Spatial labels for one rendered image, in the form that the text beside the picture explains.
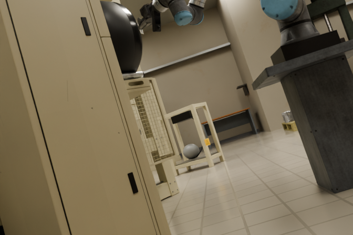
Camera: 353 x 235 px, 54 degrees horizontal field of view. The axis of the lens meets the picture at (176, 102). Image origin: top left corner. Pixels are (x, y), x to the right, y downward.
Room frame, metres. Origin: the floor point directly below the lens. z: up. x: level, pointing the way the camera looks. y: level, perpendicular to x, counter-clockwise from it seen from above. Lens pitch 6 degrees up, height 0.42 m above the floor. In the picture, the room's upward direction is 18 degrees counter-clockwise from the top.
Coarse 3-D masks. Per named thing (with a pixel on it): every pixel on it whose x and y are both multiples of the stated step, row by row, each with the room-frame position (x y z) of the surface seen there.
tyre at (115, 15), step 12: (108, 12) 1.95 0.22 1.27; (120, 12) 2.02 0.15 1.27; (108, 24) 1.93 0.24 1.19; (120, 24) 1.97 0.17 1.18; (132, 24) 2.04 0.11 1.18; (120, 36) 1.96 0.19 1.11; (132, 36) 2.03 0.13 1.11; (120, 48) 1.97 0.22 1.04; (132, 48) 2.04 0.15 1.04; (120, 60) 2.01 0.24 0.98; (132, 60) 2.08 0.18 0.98
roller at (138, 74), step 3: (129, 72) 2.10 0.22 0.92; (132, 72) 2.12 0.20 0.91; (135, 72) 2.13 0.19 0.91; (138, 72) 2.14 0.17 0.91; (141, 72) 2.16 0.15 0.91; (123, 75) 2.06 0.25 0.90; (126, 75) 2.07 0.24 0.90; (129, 75) 2.09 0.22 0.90; (132, 75) 2.11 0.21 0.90; (135, 75) 2.12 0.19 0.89; (138, 75) 2.14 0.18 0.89; (141, 75) 2.16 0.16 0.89; (123, 78) 2.06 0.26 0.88; (126, 78) 2.08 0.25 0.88; (129, 78) 2.10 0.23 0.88; (132, 78) 2.12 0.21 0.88; (135, 78) 2.14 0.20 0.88; (138, 78) 2.16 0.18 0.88
